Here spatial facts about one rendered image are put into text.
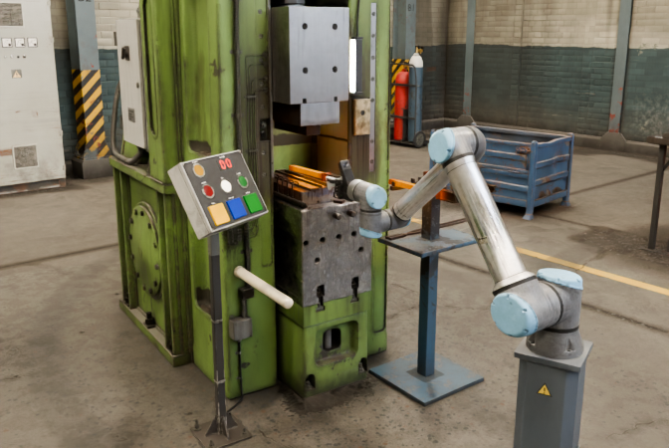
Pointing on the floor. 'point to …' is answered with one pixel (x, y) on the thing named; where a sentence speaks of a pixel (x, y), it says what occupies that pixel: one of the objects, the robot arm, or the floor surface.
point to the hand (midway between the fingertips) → (329, 175)
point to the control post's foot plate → (230, 434)
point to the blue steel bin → (526, 166)
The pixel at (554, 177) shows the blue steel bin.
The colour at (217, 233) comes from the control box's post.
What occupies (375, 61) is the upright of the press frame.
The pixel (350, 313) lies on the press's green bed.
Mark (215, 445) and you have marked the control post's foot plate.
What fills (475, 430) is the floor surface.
